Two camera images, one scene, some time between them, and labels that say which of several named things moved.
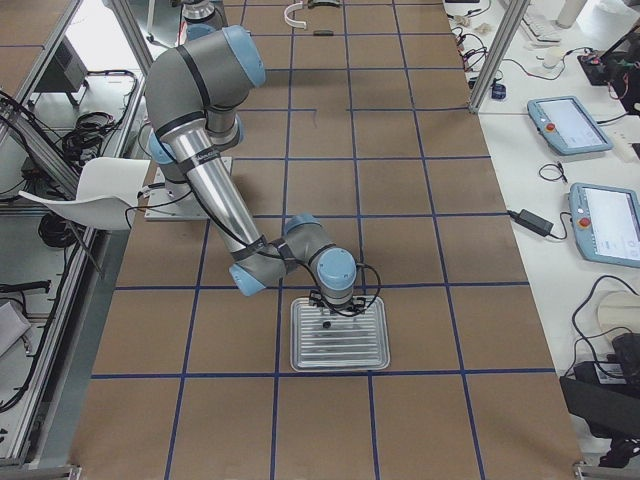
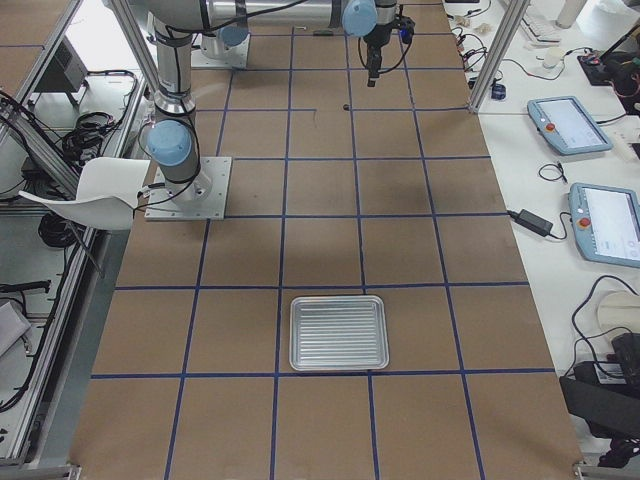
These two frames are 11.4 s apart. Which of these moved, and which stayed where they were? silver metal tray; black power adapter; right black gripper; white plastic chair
Moved: right black gripper
Stayed: white plastic chair; black power adapter; silver metal tray
